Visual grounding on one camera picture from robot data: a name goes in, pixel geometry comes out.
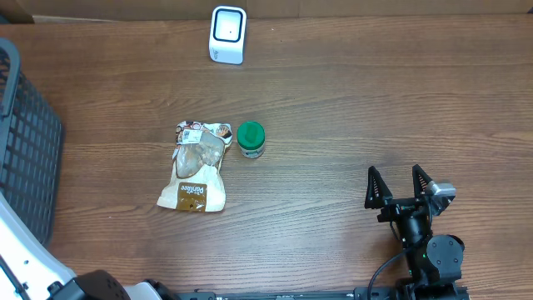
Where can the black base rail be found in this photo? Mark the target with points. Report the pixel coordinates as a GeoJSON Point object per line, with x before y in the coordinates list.
{"type": "Point", "coordinates": [359, 293]}

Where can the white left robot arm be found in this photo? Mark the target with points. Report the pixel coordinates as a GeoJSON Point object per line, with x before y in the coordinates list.
{"type": "Point", "coordinates": [30, 271]}

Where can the snack bag brown white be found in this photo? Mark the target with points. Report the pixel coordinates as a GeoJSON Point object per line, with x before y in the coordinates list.
{"type": "Point", "coordinates": [195, 183]}

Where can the white barcode scanner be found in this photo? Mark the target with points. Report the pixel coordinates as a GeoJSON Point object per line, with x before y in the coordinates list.
{"type": "Point", "coordinates": [227, 35]}

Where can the green lid jar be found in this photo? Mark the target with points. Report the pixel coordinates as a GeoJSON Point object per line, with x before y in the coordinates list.
{"type": "Point", "coordinates": [251, 139]}

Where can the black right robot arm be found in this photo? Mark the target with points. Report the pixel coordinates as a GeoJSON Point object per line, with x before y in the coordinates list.
{"type": "Point", "coordinates": [433, 261]}

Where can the black mesh basket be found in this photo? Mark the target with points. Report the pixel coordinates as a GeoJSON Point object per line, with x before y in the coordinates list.
{"type": "Point", "coordinates": [32, 138]}

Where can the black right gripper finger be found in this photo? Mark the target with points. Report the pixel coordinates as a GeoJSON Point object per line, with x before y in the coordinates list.
{"type": "Point", "coordinates": [420, 180]}
{"type": "Point", "coordinates": [378, 195]}

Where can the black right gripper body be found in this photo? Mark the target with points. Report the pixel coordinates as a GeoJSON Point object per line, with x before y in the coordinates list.
{"type": "Point", "coordinates": [410, 227]}

